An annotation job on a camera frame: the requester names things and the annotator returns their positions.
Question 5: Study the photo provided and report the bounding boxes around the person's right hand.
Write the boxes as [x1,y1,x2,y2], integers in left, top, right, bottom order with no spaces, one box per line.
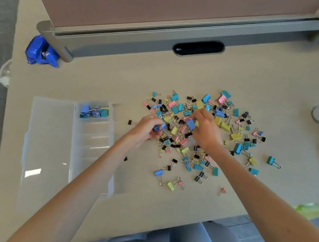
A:
[185,107,230,157]

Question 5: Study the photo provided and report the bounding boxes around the person's left hand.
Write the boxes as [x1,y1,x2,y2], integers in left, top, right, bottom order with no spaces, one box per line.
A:
[125,111,167,151]

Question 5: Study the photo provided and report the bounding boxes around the large blue binder clip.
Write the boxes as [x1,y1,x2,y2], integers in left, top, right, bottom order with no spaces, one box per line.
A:
[186,118,198,132]

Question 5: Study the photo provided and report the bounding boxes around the person's left forearm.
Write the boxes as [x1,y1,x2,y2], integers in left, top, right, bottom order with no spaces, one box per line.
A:
[6,116,145,242]

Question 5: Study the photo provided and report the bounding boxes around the person's right forearm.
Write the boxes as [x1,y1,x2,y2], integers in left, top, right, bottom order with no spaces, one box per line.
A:
[189,142,319,242]

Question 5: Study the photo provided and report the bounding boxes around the pile of colourful binder clips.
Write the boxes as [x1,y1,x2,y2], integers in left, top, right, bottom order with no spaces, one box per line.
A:
[118,76,293,208]

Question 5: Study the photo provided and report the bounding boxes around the sorted blue clips heap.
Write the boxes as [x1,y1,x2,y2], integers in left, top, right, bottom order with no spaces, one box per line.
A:
[79,103,110,123]

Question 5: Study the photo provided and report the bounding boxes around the clear plastic organizer box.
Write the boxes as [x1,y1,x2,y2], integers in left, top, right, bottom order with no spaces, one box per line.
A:
[13,90,128,227]

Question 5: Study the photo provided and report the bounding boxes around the blue plastic tape dispenser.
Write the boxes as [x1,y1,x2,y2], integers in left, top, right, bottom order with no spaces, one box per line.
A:
[23,33,63,69]

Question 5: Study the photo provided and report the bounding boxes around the green plastic packet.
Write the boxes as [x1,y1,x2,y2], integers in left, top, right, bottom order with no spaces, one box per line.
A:
[292,198,319,222]

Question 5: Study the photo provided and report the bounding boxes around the white plastic scrap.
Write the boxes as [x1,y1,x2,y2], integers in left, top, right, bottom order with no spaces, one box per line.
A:
[0,57,13,89]

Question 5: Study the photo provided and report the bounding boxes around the black oval cable grommet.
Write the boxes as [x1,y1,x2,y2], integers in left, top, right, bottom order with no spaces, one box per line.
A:
[171,34,226,63]

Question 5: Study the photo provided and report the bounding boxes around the brown desk partition grey frame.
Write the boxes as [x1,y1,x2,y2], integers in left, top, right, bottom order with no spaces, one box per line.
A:
[4,0,319,103]

